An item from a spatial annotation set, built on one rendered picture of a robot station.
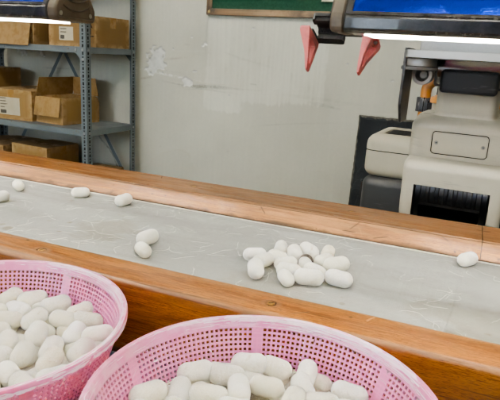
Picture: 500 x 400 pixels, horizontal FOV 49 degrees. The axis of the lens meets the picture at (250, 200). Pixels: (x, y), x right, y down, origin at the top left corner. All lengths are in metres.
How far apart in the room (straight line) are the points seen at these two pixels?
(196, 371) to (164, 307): 0.12
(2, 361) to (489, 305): 0.53
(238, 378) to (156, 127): 2.90
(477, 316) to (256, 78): 2.43
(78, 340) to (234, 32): 2.61
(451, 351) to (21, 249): 0.50
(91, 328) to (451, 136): 0.96
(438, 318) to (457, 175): 0.67
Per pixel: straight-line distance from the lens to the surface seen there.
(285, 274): 0.67
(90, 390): 0.44
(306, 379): 0.50
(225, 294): 0.59
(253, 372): 0.52
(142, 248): 0.74
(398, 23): 0.58
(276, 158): 2.97
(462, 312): 0.69
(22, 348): 0.55
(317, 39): 1.09
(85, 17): 0.80
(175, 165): 3.29
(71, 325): 0.58
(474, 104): 1.33
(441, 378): 0.54
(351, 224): 0.89
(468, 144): 1.32
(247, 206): 0.94
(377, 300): 0.67
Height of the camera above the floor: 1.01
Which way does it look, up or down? 15 degrees down
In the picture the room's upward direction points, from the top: 4 degrees clockwise
